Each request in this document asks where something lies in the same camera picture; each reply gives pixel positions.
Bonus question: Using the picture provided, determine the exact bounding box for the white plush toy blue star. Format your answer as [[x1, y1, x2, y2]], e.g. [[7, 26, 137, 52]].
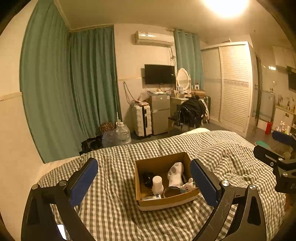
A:
[[180, 178, 197, 193]]

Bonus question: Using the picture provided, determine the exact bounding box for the white sock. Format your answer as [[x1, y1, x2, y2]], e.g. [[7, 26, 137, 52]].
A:
[[167, 162, 184, 189]]

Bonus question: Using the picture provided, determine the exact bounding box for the white cylindrical bottle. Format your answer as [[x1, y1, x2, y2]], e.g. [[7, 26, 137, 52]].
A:
[[152, 176, 164, 195]]

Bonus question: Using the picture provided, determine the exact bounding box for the black dome-shaped device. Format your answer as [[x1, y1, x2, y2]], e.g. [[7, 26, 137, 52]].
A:
[[142, 172, 154, 189]]

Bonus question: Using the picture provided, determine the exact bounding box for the white purple cream tube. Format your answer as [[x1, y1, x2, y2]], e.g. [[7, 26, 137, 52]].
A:
[[142, 194, 162, 201]]

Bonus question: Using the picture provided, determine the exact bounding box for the red fire extinguisher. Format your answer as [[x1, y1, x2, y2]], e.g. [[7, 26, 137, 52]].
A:
[[265, 121, 273, 135]]

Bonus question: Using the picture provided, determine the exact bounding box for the grey white checkered duvet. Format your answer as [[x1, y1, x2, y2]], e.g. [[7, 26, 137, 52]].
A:
[[39, 131, 285, 240]]

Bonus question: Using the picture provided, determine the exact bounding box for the brown cardboard box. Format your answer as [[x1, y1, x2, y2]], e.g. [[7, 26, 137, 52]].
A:
[[135, 152, 200, 211]]

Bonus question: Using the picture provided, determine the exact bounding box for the chair with black clothes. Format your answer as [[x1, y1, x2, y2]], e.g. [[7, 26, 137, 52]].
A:
[[168, 95, 210, 131]]

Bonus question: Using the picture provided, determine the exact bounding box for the white louvered wardrobe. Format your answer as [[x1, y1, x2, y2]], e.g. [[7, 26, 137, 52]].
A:
[[201, 41, 255, 137]]

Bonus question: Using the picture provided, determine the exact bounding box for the brown patterned bag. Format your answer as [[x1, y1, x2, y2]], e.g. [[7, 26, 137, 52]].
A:
[[99, 121, 115, 135]]

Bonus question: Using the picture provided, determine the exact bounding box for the clear water jug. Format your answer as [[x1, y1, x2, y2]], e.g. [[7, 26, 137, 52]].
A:
[[115, 113, 132, 145]]

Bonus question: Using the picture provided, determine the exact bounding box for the white dressing table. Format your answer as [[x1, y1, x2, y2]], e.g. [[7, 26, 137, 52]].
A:
[[169, 93, 206, 117]]

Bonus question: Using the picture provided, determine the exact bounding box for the white oval vanity mirror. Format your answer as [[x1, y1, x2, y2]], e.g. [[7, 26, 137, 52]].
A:
[[176, 68, 191, 94]]

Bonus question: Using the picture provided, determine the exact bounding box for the silver mini fridge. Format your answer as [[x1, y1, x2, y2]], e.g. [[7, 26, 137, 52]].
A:
[[148, 94, 170, 135]]

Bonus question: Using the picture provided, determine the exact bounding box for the green curtain left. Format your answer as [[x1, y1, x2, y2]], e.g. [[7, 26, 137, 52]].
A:
[[20, 1, 121, 163]]

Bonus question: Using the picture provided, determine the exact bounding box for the green curtain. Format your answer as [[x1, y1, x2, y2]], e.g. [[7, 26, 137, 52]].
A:
[[20, 1, 121, 163], [174, 29, 204, 89]]

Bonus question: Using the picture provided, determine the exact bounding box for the green curtain right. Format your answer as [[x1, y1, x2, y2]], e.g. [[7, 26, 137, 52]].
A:
[[174, 29, 204, 89]]

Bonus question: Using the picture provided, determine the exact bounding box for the white suitcase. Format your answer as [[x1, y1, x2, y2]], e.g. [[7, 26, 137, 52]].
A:
[[132, 102, 152, 137]]

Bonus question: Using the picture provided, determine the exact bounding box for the ceiling lamp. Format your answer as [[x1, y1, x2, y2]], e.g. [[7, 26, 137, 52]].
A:
[[202, 0, 249, 19]]

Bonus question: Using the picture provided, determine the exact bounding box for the white air conditioner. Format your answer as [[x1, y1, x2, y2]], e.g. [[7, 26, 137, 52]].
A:
[[134, 31, 174, 47]]

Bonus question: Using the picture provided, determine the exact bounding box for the black wall television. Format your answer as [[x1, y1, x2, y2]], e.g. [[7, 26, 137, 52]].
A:
[[144, 64, 176, 85]]

